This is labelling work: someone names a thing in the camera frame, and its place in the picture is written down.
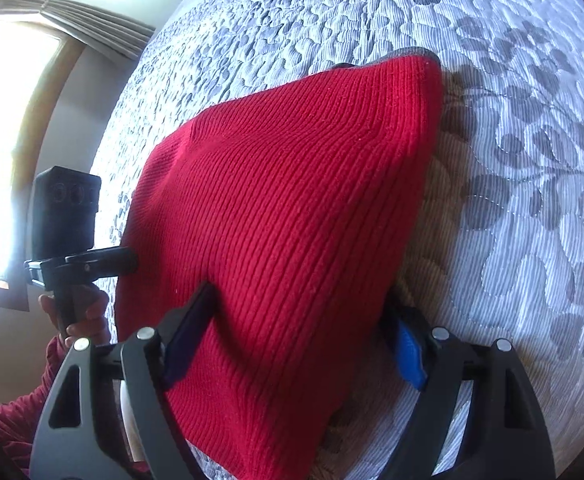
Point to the beige pleated curtain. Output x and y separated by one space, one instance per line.
92 20

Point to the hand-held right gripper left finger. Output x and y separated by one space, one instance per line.
192 330

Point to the person's left hand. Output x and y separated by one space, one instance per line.
94 317

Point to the bright window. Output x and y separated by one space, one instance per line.
2 150

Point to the grey quilted leaf-print bedspread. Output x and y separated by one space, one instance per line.
511 170

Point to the red knit sweater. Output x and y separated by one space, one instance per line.
282 220

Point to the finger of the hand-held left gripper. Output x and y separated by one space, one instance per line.
107 260

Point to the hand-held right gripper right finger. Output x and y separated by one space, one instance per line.
411 355

